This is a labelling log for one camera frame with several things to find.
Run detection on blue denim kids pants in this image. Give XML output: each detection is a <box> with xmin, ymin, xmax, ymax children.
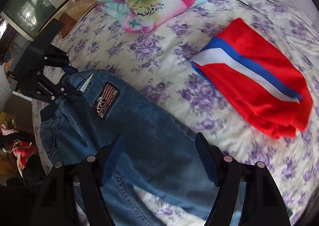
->
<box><xmin>40</xmin><ymin>70</ymin><xmax>218</xmax><ymax>225</ymax></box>

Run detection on purple floral bed sheet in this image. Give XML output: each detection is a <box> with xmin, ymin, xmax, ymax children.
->
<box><xmin>53</xmin><ymin>0</ymin><xmax>318</xmax><ymax>225</ymax></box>

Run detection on red white blue folded garment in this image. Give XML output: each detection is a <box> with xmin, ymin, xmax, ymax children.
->
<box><xmin>190</xmin><ymin>18</ymin><xmax>314</xmax><ymax>139</ymax></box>

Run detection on window with white frame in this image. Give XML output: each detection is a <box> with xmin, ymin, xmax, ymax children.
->
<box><xmin>1</xmin><ymin>0</ymin><xmax>56</xmax><ymax>40</ymax></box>

